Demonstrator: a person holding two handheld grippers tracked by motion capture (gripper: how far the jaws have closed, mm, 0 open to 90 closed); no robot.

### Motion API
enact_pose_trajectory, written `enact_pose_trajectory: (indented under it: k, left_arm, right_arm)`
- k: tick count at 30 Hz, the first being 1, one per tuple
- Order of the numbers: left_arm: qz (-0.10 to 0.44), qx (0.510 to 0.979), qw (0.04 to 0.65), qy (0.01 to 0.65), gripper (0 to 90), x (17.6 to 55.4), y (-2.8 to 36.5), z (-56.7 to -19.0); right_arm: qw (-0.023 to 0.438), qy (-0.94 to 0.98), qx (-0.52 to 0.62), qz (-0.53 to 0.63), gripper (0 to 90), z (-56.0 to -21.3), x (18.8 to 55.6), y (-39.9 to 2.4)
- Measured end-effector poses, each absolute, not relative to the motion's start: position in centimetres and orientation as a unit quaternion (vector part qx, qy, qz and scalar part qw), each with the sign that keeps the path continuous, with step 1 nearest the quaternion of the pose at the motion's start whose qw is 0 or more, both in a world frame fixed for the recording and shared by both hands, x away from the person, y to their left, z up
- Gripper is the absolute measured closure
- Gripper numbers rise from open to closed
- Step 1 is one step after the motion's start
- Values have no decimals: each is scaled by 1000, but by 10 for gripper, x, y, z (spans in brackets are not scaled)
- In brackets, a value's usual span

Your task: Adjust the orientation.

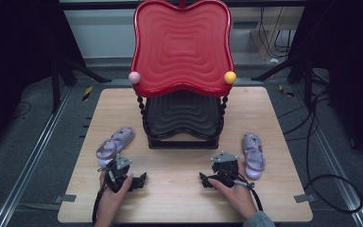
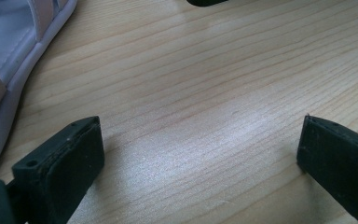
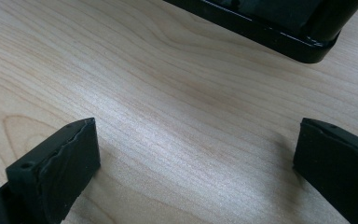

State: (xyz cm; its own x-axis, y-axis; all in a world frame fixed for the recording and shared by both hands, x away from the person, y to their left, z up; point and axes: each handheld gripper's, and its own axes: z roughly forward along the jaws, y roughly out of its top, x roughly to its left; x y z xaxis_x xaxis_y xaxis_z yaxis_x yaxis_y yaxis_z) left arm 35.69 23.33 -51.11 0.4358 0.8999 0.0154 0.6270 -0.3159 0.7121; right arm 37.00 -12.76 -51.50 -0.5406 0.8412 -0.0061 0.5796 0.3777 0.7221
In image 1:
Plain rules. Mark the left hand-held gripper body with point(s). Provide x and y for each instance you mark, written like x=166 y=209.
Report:
x=115 y=176

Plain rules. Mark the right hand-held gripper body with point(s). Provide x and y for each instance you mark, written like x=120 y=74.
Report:
x=225 y=167

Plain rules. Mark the lilac sandal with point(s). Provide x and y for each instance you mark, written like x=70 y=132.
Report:
x=116 y=142
x=252 y=154

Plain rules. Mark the red and black two-tier rack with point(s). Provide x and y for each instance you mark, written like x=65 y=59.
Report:
x=182 y=50

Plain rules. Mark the person's left hand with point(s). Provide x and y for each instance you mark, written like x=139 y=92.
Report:
x=112 y=198

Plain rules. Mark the person's right hand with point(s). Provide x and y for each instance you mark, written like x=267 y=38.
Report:
x=239 y=198

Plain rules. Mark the grey tape piece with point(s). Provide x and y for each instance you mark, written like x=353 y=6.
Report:
x=66 y=198
x=304 y=198

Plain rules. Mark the yellow and black floor tape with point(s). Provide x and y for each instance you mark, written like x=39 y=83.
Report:
x=286 y=91
x=87 y=93

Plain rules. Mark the black stand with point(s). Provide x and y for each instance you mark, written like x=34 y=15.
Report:
x=56 y=82
x=302 y=69

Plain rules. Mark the light wooden board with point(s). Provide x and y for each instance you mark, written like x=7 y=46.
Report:
x=264 y=34

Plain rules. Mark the metal floor rail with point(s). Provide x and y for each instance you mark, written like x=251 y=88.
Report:
x=334 y=157
x=31 y=157

